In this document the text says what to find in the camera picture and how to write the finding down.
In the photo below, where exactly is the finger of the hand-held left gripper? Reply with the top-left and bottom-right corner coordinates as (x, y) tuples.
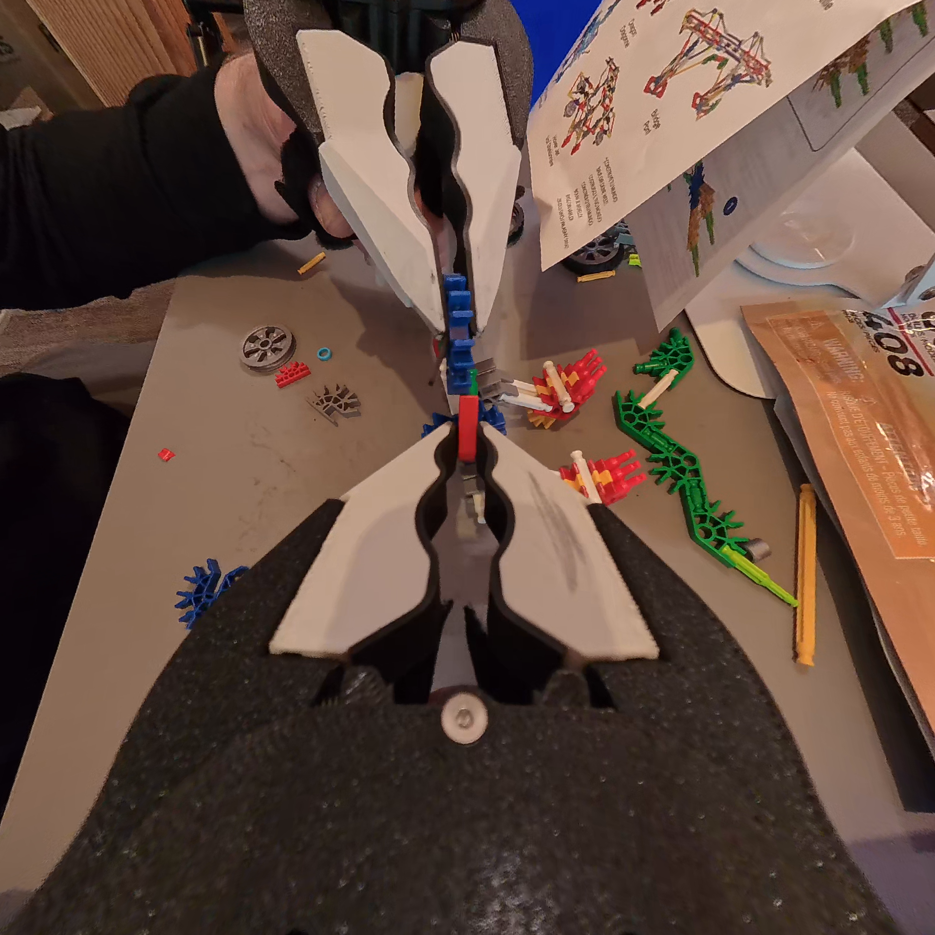
(296, 29), (449, 333)
(424, 38), (524, 337)

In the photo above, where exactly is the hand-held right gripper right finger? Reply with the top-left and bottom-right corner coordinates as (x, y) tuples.
(477, 424), (661, 664)

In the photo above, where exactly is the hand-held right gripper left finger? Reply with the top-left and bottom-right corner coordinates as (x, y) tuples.
(269, 422), (455, 658)

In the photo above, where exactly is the colourful construction toy model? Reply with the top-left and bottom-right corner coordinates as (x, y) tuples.
(420, 349), (650, 542)

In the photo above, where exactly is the blue snowflake connector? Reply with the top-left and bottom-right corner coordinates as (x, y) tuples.
(440, 272), (477, 399)
(175, 560), (251, 631)

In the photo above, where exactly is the person's left forearm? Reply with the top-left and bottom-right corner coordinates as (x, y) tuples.
(0, 69), (311, 311)

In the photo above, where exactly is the person's left hand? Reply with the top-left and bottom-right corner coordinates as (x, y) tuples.
(214, 55), (360, 251)

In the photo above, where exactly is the blue plastic bin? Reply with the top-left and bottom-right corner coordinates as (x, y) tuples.
(511, 0), (607, 107)

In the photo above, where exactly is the black wheel with grey hub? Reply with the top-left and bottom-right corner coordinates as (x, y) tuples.
(562, 223), (633, 270)

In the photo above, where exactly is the grey half snowflake connector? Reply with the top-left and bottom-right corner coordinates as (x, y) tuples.
(307, 383), (362, 426)

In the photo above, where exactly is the toy models instruction sheet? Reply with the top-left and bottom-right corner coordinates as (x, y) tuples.
(527, 0), (929, 271)

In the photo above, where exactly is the grey spoked pulley wheel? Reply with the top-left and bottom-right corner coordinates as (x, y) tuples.
(240, 325), (299, 375)

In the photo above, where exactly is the white instruction booklet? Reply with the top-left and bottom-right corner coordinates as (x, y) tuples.
(630, 0), (935, 336)

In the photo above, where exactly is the long yellow rod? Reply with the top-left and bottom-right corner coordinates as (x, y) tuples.
(795, 484), (818, 667)

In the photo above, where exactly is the wooden pillar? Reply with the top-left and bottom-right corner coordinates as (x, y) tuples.
(25, 0), (198, 107)

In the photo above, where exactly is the white foam board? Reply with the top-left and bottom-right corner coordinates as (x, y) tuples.
(687, 146), (935, 399)

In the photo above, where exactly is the brown plastic bag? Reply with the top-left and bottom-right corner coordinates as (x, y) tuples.
(741, 299), (935, 724)

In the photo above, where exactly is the white metal stand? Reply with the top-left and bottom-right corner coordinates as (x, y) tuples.
(880, 256), (935, 311)

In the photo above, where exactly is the green connector chain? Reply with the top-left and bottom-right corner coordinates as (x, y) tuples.
(614, 327), (799, 609)

